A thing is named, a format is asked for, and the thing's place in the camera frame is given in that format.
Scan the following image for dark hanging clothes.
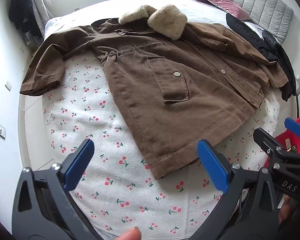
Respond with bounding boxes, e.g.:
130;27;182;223
9;0;43;46

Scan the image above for mauve velvet pillow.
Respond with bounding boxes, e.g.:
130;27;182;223
191;0;251;21

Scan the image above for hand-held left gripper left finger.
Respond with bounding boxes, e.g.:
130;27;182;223
12;139;100;240

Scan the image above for bed with cherry print sheet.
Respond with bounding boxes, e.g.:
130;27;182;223
19;0;298;240

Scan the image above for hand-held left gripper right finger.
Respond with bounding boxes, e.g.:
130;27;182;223
190;139;279;240

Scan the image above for person's right hand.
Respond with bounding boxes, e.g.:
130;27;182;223
277;197;299;227

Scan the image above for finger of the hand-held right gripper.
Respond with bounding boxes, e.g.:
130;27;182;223
253;127;300;170
284;117;300;140

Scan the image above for brown coat with fleece collar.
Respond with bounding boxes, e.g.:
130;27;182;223
19;4;289;180

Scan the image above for person's left hand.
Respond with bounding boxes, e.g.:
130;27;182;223
117;226;142;240

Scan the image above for black quilted jacket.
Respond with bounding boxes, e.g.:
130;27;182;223
226;12;297;102

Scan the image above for grey padded headboard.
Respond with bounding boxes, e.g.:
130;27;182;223
207;0;294;43

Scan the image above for grey patterned curtain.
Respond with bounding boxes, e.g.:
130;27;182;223
24;0;53;36

